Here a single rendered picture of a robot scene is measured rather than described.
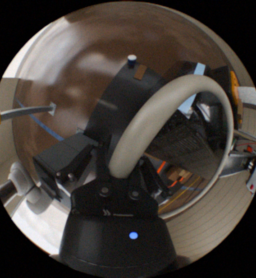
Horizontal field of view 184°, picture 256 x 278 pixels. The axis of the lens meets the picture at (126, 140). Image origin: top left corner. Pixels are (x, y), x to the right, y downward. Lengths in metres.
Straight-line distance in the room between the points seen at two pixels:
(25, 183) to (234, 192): 5.88
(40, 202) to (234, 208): 5.82
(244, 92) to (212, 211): 5.13
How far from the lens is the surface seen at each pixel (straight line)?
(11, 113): 1.31
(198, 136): 0.34
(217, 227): 5.76
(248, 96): 1.28
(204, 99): 0.34
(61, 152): 0.80
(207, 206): 5.62
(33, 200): 0.70
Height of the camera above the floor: 1.02
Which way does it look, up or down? 72 degrees down
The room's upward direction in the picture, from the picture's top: 179 degrees counter-clockwise
